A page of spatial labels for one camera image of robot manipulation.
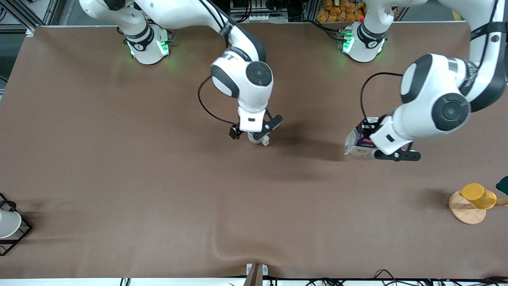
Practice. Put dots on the slim white power strip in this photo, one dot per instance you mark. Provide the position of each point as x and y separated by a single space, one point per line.
262 18

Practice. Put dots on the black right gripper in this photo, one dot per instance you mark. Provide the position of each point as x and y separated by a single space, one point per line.
235 132

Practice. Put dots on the small black connector box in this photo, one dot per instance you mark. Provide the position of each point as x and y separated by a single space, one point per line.
234 132
367 126

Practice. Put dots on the aluminium frame strut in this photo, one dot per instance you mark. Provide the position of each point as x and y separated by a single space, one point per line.
49 12

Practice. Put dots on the small black right connector box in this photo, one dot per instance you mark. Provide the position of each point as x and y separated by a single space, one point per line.
234 132

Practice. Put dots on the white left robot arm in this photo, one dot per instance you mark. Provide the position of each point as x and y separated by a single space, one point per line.
436 91

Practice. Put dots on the beige grey mug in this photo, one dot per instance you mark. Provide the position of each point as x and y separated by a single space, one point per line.
264 141

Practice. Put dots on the yellow cup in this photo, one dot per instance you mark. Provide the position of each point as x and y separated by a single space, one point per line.
478 196

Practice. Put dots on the blue white milk carton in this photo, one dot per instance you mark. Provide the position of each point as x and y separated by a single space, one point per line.
355 145

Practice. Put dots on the wooden stand peg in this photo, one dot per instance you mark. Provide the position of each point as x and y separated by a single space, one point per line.
502 202

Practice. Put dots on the white cup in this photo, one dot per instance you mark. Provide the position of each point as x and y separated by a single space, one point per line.
8 224

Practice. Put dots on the round wooden stand base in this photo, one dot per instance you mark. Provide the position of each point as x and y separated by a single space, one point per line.
464 214

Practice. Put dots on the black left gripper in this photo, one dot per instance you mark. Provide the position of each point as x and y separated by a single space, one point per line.
369 127

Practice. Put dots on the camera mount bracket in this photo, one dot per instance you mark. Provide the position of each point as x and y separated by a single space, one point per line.
256 278

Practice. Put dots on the small black left connector box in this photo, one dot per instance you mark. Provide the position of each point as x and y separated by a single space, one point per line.
367 126

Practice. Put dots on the orange snack bag pile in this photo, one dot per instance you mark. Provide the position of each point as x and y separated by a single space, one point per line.
337 12

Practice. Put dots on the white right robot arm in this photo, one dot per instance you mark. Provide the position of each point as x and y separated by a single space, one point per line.
254 91

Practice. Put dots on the dark green object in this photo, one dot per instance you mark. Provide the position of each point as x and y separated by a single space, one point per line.
503 186

